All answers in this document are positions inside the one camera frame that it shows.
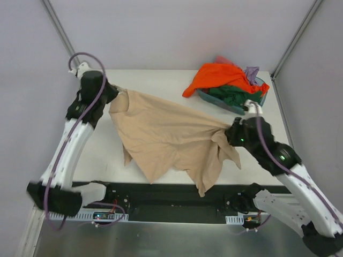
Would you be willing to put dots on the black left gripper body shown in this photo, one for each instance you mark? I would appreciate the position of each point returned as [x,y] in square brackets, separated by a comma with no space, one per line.
[111,92]

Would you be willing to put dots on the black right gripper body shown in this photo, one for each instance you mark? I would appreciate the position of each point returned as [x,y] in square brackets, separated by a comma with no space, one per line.
[232,133]

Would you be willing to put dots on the beige t shirt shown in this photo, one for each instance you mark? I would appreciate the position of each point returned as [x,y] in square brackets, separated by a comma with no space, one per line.
[159,135]

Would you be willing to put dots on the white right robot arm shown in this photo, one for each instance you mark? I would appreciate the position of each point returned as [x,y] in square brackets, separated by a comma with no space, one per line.
[317,222]

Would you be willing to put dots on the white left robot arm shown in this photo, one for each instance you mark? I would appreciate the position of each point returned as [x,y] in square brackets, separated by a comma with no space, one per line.
[54,192]

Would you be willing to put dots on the green t shirt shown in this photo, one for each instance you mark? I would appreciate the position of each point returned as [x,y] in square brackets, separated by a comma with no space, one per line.
[234,96]

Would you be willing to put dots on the teal plastic laundry basket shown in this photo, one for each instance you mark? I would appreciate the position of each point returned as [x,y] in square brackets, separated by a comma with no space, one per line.
[203,94]

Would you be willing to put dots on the lilac t shirt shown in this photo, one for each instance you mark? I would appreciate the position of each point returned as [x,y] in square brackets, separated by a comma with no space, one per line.
[251,74]

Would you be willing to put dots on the orange t shirt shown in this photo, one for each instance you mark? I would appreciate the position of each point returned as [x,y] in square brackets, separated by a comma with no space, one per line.
[213,75]

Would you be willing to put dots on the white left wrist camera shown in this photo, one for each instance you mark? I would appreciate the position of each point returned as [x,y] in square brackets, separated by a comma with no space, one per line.
[80,69]

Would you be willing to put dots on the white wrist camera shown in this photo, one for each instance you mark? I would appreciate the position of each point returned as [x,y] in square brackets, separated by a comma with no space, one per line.
[251,108]
[80,69]

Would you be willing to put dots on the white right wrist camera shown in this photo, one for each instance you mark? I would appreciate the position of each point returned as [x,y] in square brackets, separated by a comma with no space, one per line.
[251,108]

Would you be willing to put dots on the left aluminium frame post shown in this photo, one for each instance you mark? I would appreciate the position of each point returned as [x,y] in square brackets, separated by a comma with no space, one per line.
[52,15]

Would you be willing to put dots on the aluminium frame post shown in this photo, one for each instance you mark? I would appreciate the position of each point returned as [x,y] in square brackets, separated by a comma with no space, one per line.
[52,15]
[297,36]

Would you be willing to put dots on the right white cable duct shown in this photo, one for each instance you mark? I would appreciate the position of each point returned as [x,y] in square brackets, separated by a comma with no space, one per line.
[242,219]

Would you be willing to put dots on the white cable duct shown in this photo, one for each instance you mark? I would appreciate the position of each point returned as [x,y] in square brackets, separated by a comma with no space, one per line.
[100,216]
[242,219]

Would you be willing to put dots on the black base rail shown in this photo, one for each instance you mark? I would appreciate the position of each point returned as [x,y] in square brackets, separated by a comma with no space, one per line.
[176,203]

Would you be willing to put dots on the left white cable duct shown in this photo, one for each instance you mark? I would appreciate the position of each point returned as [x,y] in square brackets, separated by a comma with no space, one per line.
[100,216]

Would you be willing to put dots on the right aluminium frame post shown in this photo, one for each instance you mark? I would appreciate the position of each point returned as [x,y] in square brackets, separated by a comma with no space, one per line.
[297,36]

